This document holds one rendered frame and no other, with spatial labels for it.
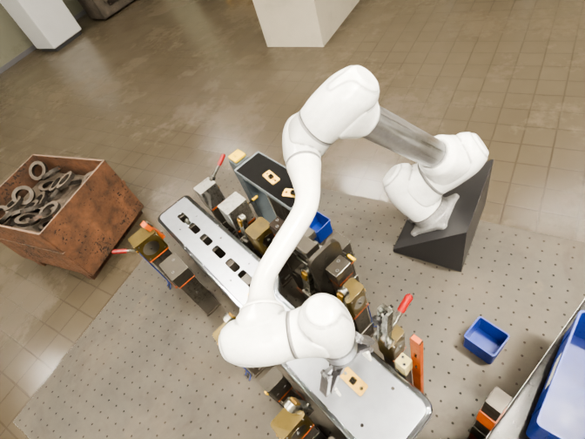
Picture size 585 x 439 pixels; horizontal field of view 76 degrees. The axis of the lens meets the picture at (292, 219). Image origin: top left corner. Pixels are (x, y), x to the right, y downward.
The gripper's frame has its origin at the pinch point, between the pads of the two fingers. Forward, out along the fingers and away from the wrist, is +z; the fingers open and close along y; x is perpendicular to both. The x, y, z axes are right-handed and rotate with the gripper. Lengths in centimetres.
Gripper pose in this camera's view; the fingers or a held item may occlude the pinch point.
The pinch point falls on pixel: (351, 373)
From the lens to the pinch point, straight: 113.2
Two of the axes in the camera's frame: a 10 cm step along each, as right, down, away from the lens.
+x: 6.5, 4.6, -6.0
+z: 2.7, 6.0, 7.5
